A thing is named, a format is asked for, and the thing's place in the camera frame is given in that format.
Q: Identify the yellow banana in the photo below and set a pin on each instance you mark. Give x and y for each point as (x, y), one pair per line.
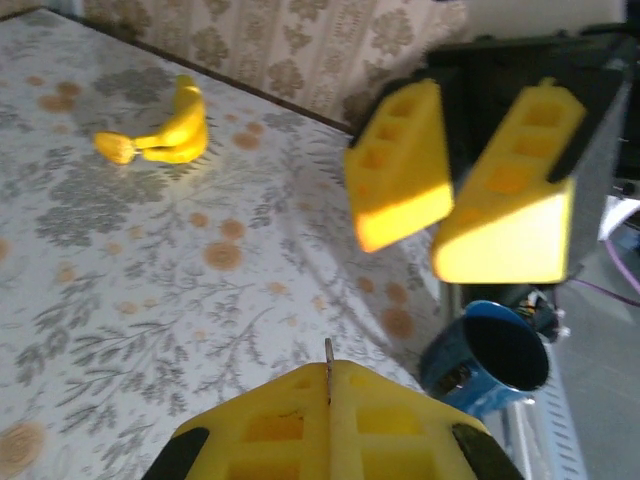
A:
(187, 130)

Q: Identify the white paper sheet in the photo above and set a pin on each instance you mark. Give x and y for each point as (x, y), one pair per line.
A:
(617, 215)

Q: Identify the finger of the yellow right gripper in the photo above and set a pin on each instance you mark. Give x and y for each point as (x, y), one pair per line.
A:
(505, 235)
(400, 190)

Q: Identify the blue mug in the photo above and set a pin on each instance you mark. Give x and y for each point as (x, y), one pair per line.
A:
(450, 360)

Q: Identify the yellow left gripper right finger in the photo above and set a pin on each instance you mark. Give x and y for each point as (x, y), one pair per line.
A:
(400, 430)

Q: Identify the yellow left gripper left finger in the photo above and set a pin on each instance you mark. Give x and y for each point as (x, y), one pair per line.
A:
(270, 430)

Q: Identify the grey sheet metal panel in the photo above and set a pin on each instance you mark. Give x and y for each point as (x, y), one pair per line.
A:
(600, 375)

